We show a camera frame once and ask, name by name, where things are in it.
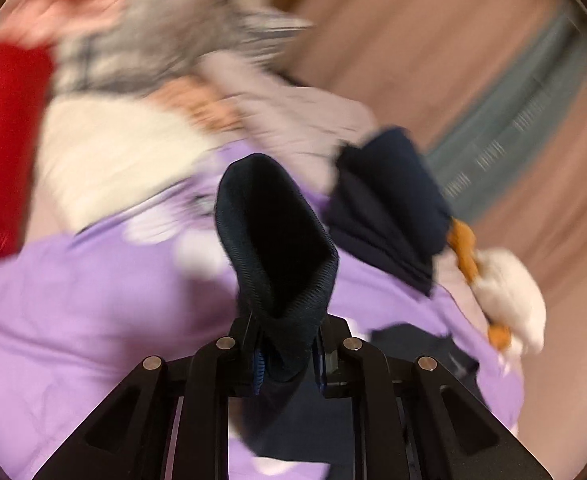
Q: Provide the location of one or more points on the peach patterned cloth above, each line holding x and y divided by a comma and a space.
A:
198, 105

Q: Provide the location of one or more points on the orange cloth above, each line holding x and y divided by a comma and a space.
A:
463, 245

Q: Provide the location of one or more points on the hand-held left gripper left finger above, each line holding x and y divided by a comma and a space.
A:
257, 371

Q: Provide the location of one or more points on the grey plaid garment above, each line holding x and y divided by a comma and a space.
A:
138, 45

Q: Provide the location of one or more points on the purple floral bed sheet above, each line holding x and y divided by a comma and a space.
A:
98, 310

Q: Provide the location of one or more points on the folded navy clothes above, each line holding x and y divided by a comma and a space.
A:
388, 200

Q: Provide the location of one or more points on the pink red cloth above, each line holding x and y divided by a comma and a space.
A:
73, 5

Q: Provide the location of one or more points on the teal striped rug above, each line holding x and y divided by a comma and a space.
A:
503, 125

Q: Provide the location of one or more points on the cream white cloth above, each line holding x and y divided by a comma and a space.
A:
118, 160

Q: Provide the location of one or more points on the dark navy garment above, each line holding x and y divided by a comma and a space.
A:
273, 250

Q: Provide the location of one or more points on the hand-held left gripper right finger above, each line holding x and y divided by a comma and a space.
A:
319, 366

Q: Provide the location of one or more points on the light lilac-grey garment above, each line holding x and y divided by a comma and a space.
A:
283, 125

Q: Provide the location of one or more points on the red garment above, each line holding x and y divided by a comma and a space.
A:
8, 135

